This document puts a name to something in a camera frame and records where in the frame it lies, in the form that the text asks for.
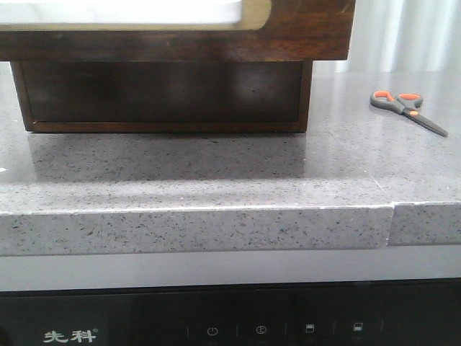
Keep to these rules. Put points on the dark wooden drawer cabinet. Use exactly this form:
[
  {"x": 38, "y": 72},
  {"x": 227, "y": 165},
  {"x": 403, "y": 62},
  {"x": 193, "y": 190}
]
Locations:
[{"x": 42, "y": 126}]

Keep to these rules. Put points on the white pleated curtain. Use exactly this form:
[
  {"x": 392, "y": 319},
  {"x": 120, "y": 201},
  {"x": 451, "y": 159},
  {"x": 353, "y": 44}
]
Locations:
[{"x": 390, "y": 36}]

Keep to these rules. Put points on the grey orange scissors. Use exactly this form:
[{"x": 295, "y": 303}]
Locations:
[{"x": 407, "y": 105}]

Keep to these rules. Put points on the black appliance control panel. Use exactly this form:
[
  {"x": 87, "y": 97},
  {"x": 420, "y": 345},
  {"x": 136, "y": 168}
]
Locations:
[{"x": 390, "y": 312}]

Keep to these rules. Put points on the white gold drawer handle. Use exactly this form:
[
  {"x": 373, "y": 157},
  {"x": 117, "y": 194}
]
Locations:
[{"x": 134, "y": 15}]

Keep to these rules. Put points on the wooden drawer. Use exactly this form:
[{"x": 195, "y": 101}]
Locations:
[
  {"x": 177, "y": 92},
  {"x": 294, "y": 31}
]

